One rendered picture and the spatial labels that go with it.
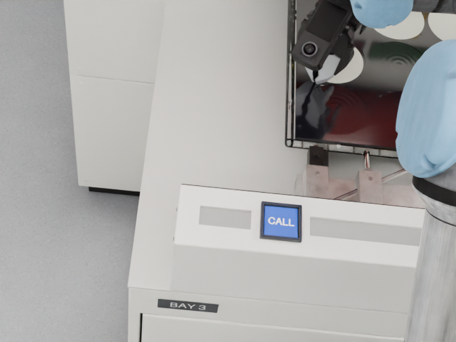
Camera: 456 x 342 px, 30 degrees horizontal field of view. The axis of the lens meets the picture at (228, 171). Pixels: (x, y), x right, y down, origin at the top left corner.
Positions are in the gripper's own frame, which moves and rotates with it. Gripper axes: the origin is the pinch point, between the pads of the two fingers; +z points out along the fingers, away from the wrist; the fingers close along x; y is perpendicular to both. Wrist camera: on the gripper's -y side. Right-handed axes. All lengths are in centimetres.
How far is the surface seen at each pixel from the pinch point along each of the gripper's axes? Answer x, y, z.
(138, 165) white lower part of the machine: 40, 9, 71
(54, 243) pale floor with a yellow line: 51, -12, 91
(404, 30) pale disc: -6.6, 20.2, 1.3
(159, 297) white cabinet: 0.7, -40.4, 11.9
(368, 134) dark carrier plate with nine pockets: -11.9, -3.2, 1.3
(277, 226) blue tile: -10.2, -29.7, -5.2
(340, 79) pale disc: -3.0, 3.6, 1.2
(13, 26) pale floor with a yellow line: 108, 38, 91
